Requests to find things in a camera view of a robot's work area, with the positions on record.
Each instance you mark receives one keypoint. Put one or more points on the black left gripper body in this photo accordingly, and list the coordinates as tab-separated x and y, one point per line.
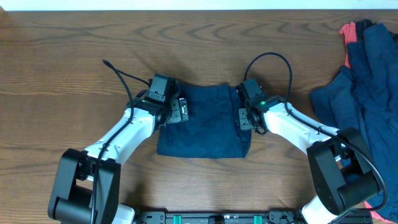
175	112

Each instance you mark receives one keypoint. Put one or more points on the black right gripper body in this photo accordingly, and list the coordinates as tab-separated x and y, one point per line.
244	121

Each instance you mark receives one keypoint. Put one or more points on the navy blue shorts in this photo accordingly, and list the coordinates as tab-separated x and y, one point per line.
213	128

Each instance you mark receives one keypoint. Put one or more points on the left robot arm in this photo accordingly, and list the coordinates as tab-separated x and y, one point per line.
87	183

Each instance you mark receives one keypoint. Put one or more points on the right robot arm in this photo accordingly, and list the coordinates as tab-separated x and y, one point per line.
343	171

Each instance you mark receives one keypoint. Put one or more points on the navy blue clothes pile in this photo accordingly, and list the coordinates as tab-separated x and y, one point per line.
365	97

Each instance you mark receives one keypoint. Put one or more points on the red garment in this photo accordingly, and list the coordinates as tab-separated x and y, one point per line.
350	36

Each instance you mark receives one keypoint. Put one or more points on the black garment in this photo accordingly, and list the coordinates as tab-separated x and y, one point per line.
361	26

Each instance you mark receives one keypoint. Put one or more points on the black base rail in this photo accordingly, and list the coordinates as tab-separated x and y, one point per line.
217	217

